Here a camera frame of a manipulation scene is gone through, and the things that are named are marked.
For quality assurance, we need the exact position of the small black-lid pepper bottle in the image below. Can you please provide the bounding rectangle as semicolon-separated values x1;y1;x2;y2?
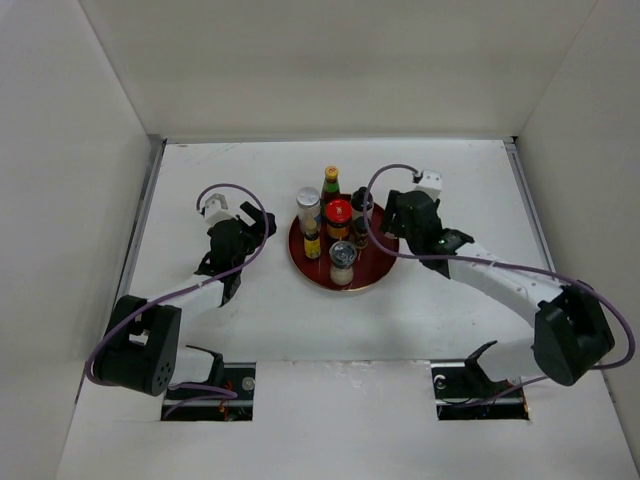
352;216;368;250

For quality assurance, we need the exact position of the aluminium table rail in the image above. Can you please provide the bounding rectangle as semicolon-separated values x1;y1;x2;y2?
503;137;556;272
112;134;167;306

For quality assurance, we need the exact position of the grey-cap white shaker bottle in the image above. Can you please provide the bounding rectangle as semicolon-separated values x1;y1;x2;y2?
329;240;358;286

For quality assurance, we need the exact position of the black-cap white shaker bottle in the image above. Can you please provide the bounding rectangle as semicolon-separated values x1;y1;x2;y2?
350;186;375;221

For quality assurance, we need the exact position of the left aluminium table rail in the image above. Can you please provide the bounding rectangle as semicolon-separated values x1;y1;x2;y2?
112;134;167;306

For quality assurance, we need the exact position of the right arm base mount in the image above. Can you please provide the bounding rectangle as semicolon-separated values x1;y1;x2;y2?
431;341;529;421

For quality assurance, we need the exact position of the right aluminium table rail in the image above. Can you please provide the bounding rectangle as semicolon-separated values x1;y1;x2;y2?
503;137;556;272

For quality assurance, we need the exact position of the red-lid dark sauce jar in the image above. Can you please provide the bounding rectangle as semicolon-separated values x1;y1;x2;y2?
325;199;352;242

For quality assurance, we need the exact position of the green red sauce bottle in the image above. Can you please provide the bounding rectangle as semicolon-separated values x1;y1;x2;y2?
320;165;341;211

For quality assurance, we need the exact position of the small yellow-label brown bottle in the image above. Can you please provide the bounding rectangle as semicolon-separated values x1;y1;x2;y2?
303;218;321;260

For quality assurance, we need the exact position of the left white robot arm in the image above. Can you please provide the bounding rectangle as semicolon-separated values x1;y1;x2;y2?
85;202;277;399

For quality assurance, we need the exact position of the red round tray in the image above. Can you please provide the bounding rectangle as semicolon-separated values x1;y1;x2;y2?
288;194;399;291

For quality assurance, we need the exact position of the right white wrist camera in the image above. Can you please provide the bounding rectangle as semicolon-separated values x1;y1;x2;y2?
413;170;442;201

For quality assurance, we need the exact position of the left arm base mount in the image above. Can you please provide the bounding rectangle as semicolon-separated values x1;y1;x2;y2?
160;345;257;422

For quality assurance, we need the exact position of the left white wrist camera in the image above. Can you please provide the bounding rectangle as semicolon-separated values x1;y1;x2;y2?
196;193;236;227

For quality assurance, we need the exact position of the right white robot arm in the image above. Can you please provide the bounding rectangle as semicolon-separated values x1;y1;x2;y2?
380;190;615;396

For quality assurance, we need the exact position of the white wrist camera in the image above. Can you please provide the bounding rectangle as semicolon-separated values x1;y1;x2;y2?
413;170;442;201
196;193;236;227

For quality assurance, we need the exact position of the silver-lid white spice jar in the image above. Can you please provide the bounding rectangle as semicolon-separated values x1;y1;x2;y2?
296;186;322;233

